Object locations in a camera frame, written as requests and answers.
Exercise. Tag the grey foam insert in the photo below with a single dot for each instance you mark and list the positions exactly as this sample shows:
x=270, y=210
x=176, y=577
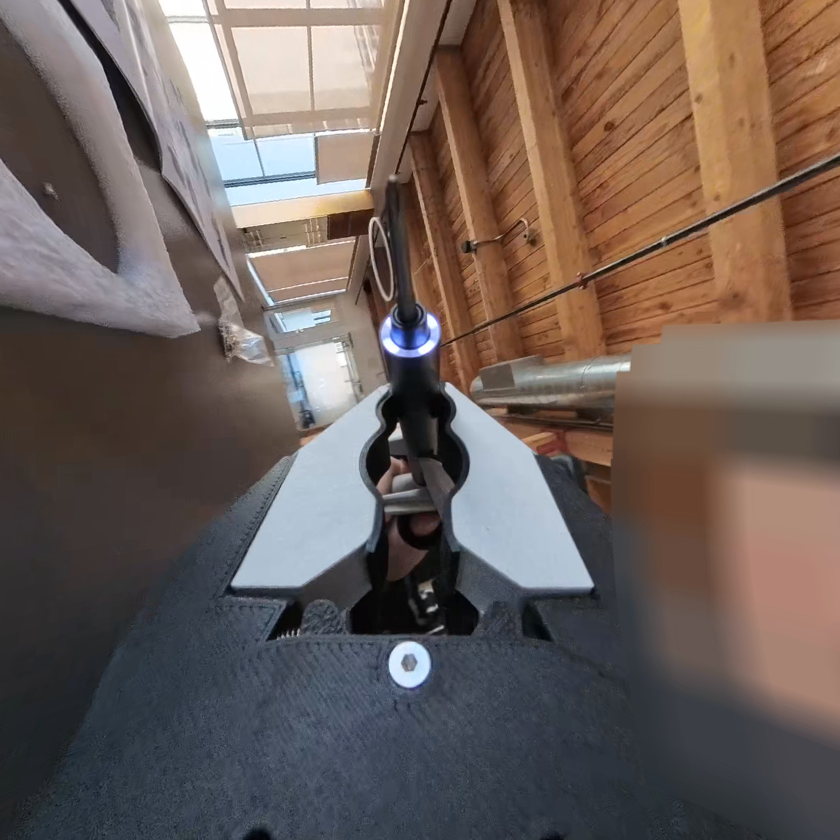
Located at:
x=98, y=295

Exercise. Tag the crumpled clear screw bag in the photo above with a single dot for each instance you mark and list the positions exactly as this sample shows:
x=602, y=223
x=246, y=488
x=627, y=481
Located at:
x=246, y=334

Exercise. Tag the person's right hand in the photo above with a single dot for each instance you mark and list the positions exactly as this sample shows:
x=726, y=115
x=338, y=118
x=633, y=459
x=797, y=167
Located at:
x=401, y=558

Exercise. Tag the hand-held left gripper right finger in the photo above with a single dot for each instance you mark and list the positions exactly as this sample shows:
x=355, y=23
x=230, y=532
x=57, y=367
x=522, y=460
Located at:
x=518, y=512

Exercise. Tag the thin black ceiling rod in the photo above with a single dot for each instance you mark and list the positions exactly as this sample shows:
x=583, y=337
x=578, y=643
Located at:
x=656, y=245

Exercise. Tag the dark desk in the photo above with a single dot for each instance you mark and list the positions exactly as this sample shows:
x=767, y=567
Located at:
x=98, y=472

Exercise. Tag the metal conduit pipe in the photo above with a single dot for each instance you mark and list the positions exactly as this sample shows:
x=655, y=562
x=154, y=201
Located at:
x=492, y=239

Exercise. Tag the black electric screwdriver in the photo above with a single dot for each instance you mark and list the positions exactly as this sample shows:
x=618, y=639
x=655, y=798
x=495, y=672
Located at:
x=415, y=387

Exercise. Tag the silver metal air duct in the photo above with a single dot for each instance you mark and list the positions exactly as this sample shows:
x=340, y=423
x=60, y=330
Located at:
x=558, y=384

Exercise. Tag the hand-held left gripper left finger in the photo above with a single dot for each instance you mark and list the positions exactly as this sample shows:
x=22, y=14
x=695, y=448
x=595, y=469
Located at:
x=315, y=499

